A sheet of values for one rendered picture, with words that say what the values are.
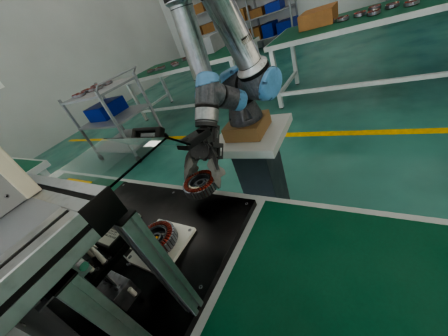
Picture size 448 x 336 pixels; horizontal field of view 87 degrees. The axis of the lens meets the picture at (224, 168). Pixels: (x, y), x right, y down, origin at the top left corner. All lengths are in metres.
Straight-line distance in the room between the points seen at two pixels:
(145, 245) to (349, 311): 0.38
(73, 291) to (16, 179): 0.17
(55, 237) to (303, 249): 0.48
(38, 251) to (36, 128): 5.86
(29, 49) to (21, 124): 1.47
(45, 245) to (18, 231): 0.07
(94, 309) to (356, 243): 0.50
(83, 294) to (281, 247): 0.41
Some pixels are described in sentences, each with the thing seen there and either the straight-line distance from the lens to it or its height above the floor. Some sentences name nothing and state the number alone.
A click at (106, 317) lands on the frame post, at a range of 0.41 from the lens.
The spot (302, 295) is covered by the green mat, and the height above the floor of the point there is 0.75.
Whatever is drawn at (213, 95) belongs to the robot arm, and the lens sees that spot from 0.75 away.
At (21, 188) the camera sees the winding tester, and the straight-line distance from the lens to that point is 0.43.
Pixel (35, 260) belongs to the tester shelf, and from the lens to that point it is 0.31.
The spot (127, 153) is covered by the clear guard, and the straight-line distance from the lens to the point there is 0.54.
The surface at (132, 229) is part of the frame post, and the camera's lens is 0.38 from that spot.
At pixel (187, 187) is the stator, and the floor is 0.84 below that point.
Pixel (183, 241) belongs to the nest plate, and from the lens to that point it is 0.68.
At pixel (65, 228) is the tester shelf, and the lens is 0.31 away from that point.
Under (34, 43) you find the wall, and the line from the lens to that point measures 6.48.
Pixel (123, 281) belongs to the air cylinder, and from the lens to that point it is 0.64.
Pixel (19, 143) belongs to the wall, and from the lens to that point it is 6.05.
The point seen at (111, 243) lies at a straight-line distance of 0.58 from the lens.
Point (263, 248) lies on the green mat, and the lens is 0.62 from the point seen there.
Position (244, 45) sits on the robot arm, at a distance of 0.83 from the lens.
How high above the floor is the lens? 1.25
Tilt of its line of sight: 33 degrees down
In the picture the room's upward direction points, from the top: 21 degrees counter-clockwise
